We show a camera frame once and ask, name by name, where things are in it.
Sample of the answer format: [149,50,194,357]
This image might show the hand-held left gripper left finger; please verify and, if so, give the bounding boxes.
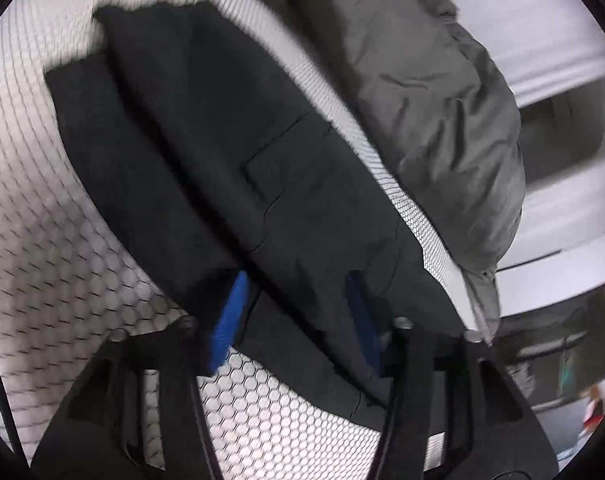
[31,270,254,480]

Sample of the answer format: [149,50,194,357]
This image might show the black cable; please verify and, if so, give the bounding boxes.
[0,327,24,462]

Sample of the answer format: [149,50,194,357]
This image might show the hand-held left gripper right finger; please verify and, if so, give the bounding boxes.
[346,270,561,480]

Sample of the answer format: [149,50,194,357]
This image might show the black pants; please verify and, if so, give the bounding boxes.
[45,1,479,433]

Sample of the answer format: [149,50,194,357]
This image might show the grey crumpled garment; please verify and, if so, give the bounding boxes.
[217,0,528,343]

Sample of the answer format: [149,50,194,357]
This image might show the white cabinet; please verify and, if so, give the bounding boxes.
[452,0,605,318]

